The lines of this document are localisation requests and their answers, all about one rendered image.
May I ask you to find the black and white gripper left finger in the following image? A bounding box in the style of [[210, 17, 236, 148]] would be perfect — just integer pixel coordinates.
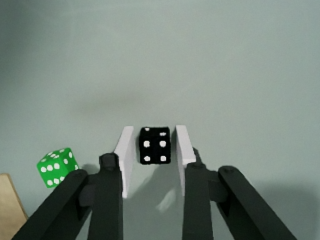
[[11, 127, 135, 240]]

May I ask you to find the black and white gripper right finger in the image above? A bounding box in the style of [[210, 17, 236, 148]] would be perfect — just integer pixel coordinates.
[[176, 125, 297, 240]]

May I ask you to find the beige mat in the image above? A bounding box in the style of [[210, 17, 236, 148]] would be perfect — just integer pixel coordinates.
[[0, 173, 28, 240]]

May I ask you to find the black die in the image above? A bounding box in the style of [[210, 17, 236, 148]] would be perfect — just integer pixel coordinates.
[[139, 127, 171, 165]]

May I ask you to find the green die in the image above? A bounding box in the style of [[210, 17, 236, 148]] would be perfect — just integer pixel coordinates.
[[36, 148, 79, 188]]

